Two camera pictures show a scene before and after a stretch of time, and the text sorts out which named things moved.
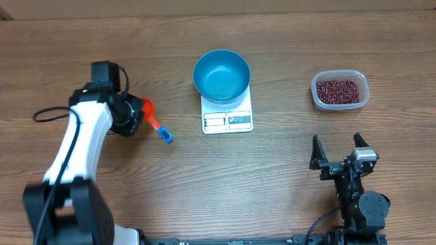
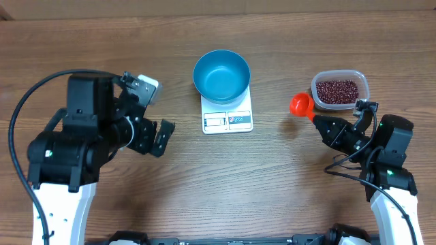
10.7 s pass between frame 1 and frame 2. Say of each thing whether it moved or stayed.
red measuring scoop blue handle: moved
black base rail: stayed
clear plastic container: stayed
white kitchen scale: stayed
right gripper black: moved
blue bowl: stayed
